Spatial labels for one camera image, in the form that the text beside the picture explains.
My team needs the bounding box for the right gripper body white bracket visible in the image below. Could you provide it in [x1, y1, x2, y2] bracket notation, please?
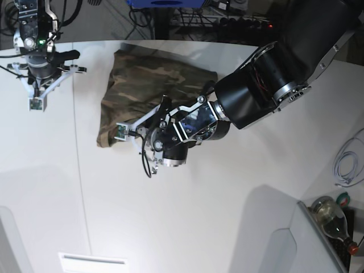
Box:
[7, 50, 87, 111]

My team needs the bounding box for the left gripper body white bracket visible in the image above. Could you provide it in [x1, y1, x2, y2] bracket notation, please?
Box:
[115, 95, 190, 179]

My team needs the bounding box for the camouflage t-shirt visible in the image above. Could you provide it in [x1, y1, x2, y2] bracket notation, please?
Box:
[97, 50, 218, 148]

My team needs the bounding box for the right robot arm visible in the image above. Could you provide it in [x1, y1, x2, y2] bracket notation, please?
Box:
[1, 1, 87, 111]

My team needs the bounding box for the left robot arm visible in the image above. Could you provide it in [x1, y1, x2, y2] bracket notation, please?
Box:
[115, 1, 363, 176]

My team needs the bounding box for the blue box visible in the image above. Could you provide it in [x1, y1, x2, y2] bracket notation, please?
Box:
[127, 0, 206, 9]

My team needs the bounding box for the black power strip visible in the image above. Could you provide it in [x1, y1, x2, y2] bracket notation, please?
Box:
[218, 16, 274, 30]

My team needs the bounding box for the clear plastic bottle red cap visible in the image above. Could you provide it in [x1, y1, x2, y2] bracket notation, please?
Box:
[311, 196, 359, 255]

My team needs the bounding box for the green tape roll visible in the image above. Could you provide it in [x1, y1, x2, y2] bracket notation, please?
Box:
[336, 192, 351, 208]

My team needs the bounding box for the coiled white cable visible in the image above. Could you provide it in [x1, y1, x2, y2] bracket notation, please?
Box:
[333, 131, 364, 188]

